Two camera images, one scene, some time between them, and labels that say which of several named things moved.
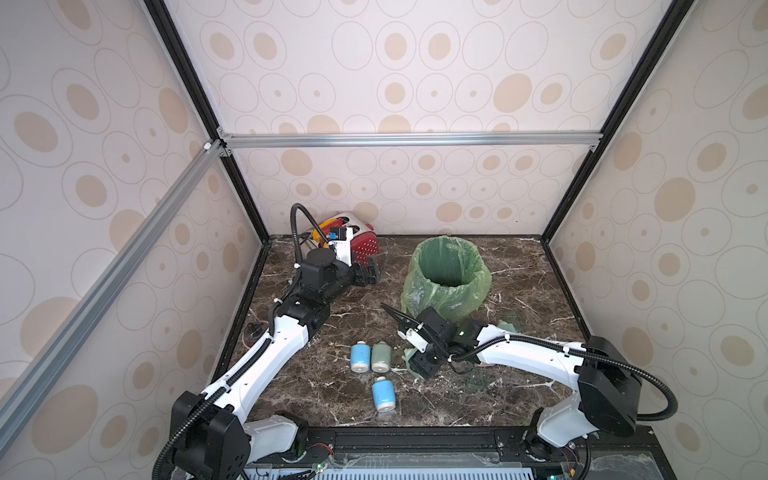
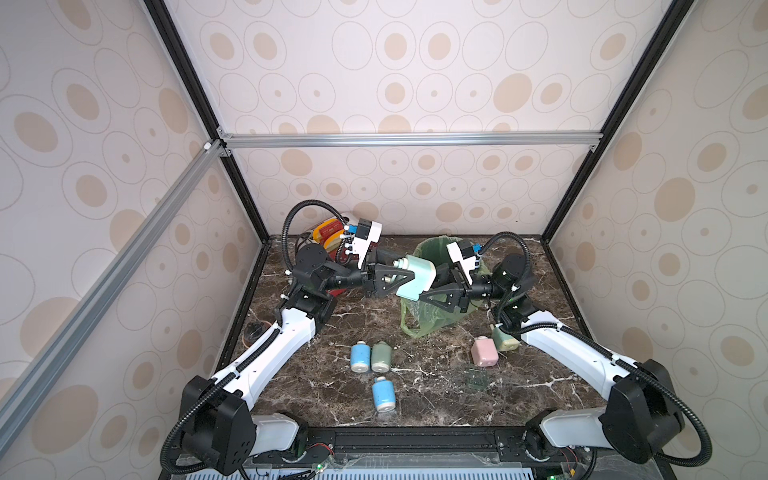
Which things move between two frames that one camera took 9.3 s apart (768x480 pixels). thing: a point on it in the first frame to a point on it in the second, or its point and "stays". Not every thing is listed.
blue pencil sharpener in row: x=360 y=357 stays
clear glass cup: x=476 y=377 stays
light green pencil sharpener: x=408 y=354 to x=424 y=272
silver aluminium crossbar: x=281 y=138 stays
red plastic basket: x=364 y=246 to x=337 y=254
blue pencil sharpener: x=384 y=394 stays
